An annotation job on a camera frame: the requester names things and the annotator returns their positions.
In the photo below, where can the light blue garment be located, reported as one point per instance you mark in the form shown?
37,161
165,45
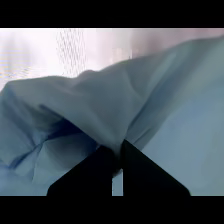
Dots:
140,100

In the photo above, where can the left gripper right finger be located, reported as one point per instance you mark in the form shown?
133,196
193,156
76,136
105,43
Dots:
146,175

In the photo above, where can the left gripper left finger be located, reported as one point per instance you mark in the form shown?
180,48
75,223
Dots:
90,176

